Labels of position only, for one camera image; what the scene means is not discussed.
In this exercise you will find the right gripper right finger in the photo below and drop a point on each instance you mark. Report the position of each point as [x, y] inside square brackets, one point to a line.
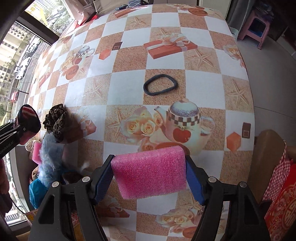
[194, 179]

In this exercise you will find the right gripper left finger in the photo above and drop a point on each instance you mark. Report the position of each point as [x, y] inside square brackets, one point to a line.
[101, 180]

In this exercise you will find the pink and black sock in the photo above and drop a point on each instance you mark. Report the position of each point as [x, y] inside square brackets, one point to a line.
[27, 122]

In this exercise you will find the pink sponge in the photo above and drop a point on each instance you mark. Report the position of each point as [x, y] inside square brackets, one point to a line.
[36, 153]
[151, 173]

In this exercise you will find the beige cloth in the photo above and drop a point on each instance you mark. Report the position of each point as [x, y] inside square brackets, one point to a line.
[35, 173]

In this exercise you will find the blue cloth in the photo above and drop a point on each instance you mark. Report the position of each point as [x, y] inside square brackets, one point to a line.
[37, 192]

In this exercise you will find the person's left hand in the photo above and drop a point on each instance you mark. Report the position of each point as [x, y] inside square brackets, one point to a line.
[6, 202]

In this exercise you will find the polka dot white scrunchie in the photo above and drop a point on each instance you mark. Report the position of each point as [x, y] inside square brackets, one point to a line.
[29, 146]

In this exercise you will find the leopard print scrunchie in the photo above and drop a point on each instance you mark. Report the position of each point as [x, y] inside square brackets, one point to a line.
[55, 121]

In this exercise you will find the white fluffy plush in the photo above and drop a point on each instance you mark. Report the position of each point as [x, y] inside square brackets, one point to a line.
[52, 165]

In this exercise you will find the wooden chair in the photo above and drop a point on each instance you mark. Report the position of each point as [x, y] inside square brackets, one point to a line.
[268, 149]

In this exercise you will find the red checkered cloth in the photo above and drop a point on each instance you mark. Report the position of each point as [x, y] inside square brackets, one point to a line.
[278, 178]

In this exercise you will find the pink patterned carton box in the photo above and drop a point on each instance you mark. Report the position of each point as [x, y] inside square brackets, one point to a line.
[30, 216]

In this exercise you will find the red embroidered cushion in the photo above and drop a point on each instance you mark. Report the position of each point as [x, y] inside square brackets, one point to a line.
[281, 216]

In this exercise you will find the checkered patterned tablecloth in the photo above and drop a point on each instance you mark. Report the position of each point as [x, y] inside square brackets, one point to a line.
[143, 79]

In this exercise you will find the pink plastic basin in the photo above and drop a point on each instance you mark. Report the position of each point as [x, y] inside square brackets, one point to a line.
[81, 10]

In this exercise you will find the plaid clothing on chair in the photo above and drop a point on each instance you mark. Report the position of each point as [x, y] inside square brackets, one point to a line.
[132, 4]

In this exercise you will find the pink plastic stool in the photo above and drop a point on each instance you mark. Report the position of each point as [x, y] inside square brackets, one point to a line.
[256, 27]

